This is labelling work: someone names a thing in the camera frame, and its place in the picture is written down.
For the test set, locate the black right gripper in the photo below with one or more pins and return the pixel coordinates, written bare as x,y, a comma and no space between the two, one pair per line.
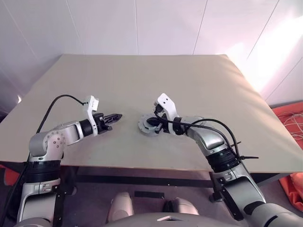
158,110

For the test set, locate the orange bag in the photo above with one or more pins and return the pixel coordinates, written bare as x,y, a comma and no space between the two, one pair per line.
293,191

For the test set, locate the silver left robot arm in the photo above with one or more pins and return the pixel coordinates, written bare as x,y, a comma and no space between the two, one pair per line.
56,134

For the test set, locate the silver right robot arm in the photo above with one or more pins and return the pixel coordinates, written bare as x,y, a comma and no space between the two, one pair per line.
208,137

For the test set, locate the silver robot torso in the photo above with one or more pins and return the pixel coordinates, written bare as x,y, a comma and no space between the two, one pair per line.
146,221

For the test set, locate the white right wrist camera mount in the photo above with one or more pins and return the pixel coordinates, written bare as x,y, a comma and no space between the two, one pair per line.
166,101

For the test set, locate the dark metal table frame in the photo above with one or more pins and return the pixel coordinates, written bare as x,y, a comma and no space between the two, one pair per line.
142,177

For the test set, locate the black zip tie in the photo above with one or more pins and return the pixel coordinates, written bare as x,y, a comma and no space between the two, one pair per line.
236,143
248,157

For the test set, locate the pale rounded robot leg cover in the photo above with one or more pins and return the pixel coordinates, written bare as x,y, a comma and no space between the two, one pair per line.
184,206
122,205

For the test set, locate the grey motor lid with circuit board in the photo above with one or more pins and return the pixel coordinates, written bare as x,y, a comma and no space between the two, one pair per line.
142,123

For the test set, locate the black tape strip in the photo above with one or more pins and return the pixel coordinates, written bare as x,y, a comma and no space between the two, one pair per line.
149,194

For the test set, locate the orange fabric piece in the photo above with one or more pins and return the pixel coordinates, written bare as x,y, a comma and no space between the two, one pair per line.
7,176

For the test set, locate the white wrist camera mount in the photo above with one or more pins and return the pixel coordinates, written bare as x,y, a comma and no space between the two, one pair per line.
90,104
166,101

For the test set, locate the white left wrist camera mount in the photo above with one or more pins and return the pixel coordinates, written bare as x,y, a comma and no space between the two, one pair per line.
90,104

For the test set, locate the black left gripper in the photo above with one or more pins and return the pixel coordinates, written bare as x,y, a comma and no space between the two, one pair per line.
100,125

